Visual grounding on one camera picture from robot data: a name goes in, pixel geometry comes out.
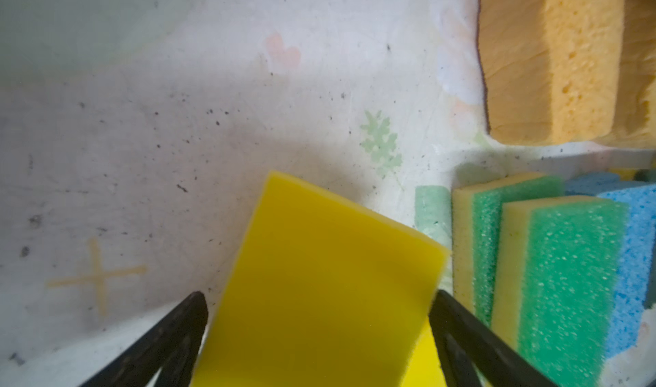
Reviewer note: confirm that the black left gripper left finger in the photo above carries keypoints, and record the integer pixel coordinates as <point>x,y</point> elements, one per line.
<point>166,354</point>

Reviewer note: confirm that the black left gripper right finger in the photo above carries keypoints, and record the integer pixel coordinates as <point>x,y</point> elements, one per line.
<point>467,349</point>

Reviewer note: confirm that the yellow sponge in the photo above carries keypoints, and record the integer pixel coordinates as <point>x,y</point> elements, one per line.
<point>424,368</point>
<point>324,292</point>

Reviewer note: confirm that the green scrub sponge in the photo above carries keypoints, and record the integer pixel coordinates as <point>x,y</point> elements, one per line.
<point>539,268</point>

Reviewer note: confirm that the blue cellulose sponge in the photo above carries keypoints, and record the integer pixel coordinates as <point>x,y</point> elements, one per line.
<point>636,256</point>

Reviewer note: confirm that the orange cellulose sponge right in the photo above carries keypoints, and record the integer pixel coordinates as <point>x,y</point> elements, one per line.
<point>634,119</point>

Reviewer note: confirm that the orange cellulose sponge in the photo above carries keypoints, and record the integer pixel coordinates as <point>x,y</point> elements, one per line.
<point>550,68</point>
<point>634,119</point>

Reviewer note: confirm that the orange cellulose sponge left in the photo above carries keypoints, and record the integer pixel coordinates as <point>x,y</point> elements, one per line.
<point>550,68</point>

